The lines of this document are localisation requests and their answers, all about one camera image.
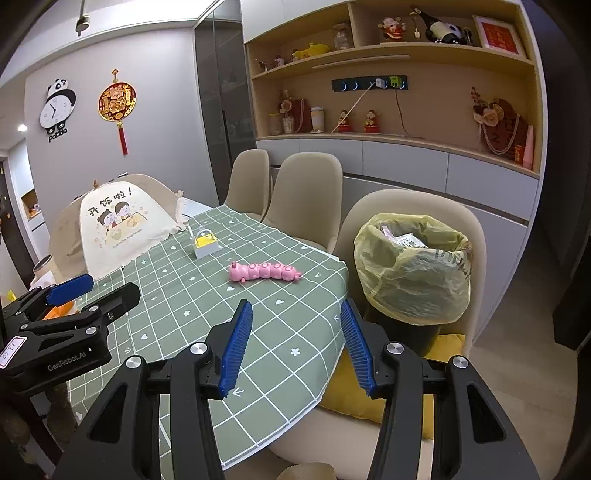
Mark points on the yellow bin liner bag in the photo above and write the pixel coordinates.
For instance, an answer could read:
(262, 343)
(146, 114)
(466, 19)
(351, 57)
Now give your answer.
(415, 281)

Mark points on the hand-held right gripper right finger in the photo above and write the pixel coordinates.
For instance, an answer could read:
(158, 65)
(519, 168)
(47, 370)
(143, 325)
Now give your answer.
(358, 353)

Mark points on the white printed wrapper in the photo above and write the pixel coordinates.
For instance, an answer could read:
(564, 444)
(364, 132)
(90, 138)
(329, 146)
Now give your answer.
(411, 241)

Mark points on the black trash bin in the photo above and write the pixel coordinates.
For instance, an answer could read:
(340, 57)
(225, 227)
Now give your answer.
(401, 334)

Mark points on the panda wall clock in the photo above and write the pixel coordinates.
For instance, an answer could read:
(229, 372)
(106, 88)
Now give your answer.
(55, 113)

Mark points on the dark red gift bag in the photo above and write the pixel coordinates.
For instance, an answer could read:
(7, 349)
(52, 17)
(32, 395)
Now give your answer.
(298, 115)

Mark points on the clear jar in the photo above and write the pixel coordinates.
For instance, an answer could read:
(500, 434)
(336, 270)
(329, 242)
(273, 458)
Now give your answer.
(275, 124)

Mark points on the dark glass cabinet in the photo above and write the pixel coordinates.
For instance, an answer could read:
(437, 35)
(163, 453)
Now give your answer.
(224, 101)

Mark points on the red gold figurine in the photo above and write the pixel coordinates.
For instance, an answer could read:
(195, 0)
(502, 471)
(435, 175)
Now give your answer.
(371, 123)
(344, 123)

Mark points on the red framed picture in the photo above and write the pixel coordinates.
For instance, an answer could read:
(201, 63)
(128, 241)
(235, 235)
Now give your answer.
(501, 37)

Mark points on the pink caterpillar toy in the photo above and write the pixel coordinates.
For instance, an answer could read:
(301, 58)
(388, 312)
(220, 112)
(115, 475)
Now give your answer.
(263, 272)

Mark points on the black power strip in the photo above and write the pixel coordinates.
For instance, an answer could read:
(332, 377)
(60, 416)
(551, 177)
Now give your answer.
(351, 84)

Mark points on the red seated figurine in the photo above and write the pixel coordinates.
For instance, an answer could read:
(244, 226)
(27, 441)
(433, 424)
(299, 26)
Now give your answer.
(392, 30)

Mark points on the beige chair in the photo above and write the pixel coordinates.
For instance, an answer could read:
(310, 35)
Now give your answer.
(351, 217)
(249, 180)
(304, 198)

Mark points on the small red box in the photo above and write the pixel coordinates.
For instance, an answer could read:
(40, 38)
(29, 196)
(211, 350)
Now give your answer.
(519, 153)

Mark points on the small clear cup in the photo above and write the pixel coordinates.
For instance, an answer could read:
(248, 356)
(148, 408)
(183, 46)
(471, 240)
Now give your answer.
(288, 127)

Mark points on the white lidded cup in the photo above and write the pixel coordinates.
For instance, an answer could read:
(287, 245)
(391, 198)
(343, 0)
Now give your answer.
(316, 120)

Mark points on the brown gift bag with flower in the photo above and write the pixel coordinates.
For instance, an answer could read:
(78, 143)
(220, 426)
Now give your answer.
(501, 129)

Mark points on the glass jar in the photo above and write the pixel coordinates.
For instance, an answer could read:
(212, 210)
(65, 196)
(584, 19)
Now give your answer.
(343, 38)

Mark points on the yellow seat cushion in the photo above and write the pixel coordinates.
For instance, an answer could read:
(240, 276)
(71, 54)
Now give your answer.
(341, 392)

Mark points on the wooden shelf unit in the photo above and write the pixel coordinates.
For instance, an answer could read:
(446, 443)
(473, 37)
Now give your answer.
(438, 106)

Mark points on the orange tissue pack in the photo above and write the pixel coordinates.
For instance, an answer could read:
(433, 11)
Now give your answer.
(60, 310)

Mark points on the grey cylindrical container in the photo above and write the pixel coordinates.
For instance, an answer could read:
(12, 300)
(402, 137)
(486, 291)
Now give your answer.
(44, 266)

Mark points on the green charger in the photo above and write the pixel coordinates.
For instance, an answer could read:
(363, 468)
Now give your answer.
(397, 82)

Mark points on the small white yellow box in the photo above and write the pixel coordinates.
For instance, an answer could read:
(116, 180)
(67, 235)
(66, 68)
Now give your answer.
(206, 247)

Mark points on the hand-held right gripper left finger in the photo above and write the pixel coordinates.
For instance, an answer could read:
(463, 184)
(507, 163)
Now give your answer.
(235, 350)

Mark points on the ceiling spot lamp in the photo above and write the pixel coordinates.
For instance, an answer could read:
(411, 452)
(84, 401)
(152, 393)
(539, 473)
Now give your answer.
(83, 21)

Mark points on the grey sideboard cabinet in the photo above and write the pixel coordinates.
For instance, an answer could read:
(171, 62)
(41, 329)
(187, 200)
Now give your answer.
(406, 161)

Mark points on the cream mesh food cover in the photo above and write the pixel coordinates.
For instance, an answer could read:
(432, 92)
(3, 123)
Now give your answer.
(120, 230)

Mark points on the wine bottle panda holder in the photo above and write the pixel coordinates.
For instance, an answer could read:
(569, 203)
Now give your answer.
(443, 30)

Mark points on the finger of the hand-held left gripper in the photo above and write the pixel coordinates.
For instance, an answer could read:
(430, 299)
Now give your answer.
(117, 300)
(69, 288)

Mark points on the yellow toy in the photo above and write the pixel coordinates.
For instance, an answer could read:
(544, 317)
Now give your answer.
(314, 50)

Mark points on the green checked tablecloth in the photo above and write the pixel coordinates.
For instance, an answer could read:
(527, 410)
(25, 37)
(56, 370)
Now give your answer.
(286, 323)

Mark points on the red round wall ornament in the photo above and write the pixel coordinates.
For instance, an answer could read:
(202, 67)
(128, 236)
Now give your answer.
(117, 101)

